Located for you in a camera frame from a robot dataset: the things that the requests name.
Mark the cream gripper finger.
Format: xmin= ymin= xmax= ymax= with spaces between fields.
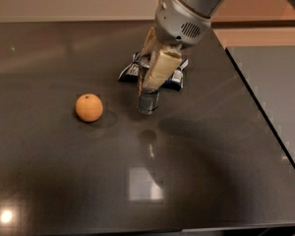
xmin=140 ymin=27 xmax=160 ymax=92
xmin=143 ymin=49 xmax=182 ymax=90

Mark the silver redbull can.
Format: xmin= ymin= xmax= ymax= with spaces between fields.
xmin=138 ymin=55 xmax=160 ymax=115

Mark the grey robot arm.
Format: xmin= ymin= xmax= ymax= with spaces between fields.
xmin=141 ymin=0 xmax=224 ymax=92

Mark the blue white snack bag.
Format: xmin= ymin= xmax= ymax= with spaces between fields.
xmin=118 ymin=52 xmax=189 ymax=91

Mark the orange fruit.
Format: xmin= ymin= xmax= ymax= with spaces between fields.
xmin=75 ymin=93 xmax=103 ymax=122

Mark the grey side table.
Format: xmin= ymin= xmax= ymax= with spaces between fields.
xmin=226 ymin=46 xmax=295 ymax=169

